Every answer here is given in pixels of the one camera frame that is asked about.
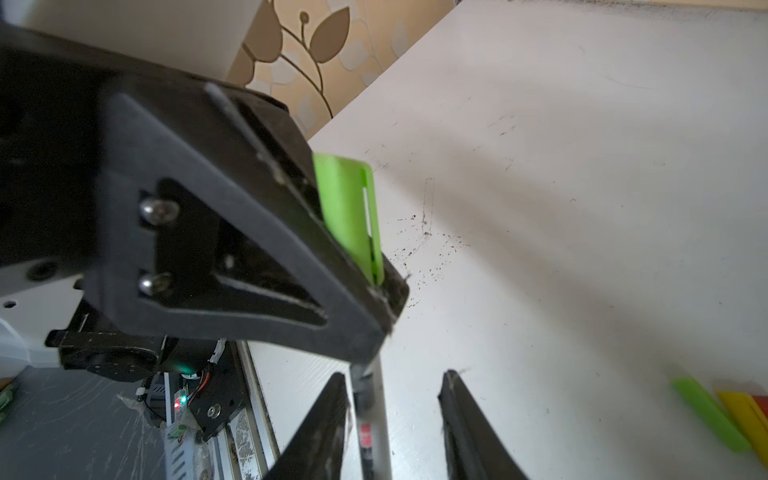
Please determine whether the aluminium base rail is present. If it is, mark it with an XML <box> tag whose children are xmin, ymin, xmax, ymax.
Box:
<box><xmin>161</xmin><ymin>338</ymin><xmax>283</xmax><ymax>480</ymax></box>

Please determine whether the yellow highlighter cap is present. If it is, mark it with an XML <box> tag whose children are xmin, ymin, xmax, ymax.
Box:
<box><xmin>717</xmin><ymin>391</ymin><xmax>767</xmax><ymax>466</ymax></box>

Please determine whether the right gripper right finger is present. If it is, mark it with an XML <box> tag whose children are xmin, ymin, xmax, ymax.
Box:
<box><xmin>438</xmin><ymin>370</ymin><xmax>527</xmax><ymax>480</ymax></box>

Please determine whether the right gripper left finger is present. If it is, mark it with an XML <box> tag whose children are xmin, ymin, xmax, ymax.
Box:
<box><xmin>265</xmin><ymin>373</ymin><xmax>349</xmax><ymax>480</ymax></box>

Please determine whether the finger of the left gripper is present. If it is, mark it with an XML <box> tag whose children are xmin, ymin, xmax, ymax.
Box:
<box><xmin>84</xmin><ymin>77</ymin><xmax>408</xmax><ymax>363</ymax></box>

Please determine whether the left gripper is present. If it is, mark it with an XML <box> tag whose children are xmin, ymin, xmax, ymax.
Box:
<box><xmin>1</xmin><ymin>24</ymin><xmax>180</xmax><ymax>382</ymax></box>

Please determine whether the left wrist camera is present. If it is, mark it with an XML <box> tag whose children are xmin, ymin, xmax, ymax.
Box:
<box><xmin>1</xmin><ymin>0</ymin><xmax>261</xmax><ymax>80</ymax></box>

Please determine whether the green highlighter cap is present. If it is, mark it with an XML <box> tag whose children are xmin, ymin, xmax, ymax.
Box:
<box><xmin>312</xmin><ymin>152</ymin><xmax>385</xmax><ymax>286</ymax></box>
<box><xmin>671</xmin><ymin>377</ymin><xmax>752</xmax><ymax>453</ymax></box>

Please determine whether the red highlighter cap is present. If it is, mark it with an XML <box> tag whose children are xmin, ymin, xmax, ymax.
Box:
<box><xmin>753</xmin><ymin>395</ymin><xmax>768</xmax><ymax>417</ymax></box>

